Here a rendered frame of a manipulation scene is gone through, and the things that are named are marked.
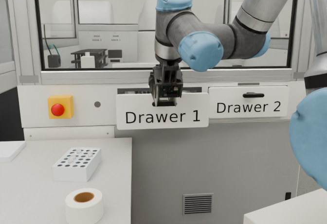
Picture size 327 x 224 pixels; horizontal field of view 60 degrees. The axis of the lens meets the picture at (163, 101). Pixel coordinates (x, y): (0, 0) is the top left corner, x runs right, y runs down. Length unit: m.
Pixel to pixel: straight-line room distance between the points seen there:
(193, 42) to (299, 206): 0.33
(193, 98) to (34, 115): 0.54
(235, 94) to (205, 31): 0.50
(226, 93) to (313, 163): 0.70
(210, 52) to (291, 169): 0.79
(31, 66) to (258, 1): 0.72
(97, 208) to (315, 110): 0.42
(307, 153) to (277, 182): 0.91
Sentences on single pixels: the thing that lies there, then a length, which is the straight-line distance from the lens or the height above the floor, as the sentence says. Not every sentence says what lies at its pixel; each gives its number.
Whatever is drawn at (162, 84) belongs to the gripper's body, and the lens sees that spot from 0.71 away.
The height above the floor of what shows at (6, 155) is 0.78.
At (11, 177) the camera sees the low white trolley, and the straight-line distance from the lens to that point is 0.82.
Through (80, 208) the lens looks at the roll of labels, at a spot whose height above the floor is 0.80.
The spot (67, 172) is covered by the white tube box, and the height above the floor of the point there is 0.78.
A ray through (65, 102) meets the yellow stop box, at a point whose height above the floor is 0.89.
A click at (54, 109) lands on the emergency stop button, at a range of 0.94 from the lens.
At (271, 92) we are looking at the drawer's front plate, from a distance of 1.07.
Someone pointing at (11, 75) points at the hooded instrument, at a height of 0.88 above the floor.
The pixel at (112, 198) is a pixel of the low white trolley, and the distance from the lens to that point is 0.65.
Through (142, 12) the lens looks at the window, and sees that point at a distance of 0.98.
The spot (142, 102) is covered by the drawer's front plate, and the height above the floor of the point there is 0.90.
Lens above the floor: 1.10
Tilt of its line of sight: 13 degrees down
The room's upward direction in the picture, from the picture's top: straight up
